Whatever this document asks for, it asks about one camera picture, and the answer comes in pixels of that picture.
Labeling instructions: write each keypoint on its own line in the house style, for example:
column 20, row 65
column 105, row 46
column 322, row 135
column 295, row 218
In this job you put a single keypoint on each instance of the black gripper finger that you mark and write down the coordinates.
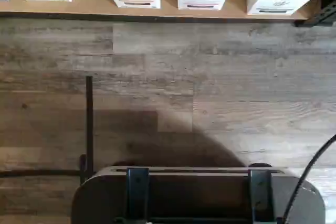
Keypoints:
column 261, row 195
column 137, row 195

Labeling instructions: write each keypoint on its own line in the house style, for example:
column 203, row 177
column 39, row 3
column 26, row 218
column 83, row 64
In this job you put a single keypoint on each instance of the black floor bar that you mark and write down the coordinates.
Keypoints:
column 89, row 116

